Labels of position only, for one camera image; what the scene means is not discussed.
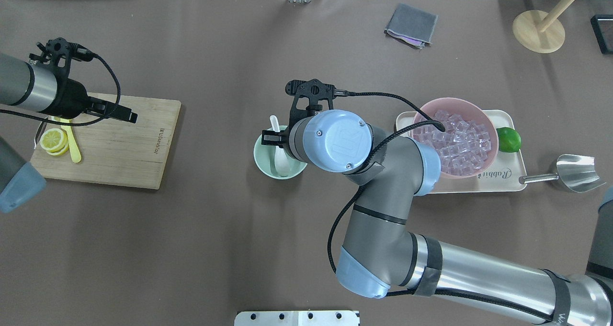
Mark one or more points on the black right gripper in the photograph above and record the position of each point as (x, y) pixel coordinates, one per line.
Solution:
(272, 137)

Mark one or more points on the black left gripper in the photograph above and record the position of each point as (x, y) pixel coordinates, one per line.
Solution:
(70, 97)

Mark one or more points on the white ceramic spoon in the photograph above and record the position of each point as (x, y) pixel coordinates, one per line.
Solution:
(281, 161)

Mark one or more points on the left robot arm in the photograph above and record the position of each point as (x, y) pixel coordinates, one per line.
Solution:
(39, 89)

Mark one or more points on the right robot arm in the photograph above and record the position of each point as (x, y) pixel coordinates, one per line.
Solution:
(379, 258)

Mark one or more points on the mint green bowl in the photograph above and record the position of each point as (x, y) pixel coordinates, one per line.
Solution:
(264, 159)

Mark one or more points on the pile of clear ice cubes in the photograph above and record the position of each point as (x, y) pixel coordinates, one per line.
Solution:
(463, 147)

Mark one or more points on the pink bowl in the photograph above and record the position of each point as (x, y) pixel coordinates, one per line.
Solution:
(468, 111)

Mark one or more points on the metal ice scoop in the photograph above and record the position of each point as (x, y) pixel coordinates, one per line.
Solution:
(570, 172)

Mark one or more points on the wooden cutting board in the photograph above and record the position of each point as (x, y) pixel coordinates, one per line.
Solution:
(119, 153)

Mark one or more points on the yellow plastic knife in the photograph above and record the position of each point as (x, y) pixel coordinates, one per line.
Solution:
(73, 148)

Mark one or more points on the lemon slice stack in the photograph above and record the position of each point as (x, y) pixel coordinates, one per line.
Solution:
(54, 142)

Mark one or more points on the grey folded cloth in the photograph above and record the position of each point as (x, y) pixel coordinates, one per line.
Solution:
(412, 26)

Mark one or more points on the cream rectangular tray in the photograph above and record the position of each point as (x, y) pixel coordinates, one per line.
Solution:
(502, 175)

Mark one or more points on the green lime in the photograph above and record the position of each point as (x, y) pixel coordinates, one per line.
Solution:
(509, 139)

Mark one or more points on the wooden mug tree stand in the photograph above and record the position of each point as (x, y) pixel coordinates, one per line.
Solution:
(541, 31)

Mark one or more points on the black device at table edge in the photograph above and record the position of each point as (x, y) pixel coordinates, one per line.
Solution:
(602, 26)

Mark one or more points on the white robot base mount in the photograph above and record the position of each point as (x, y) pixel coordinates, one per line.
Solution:
(333, 317)

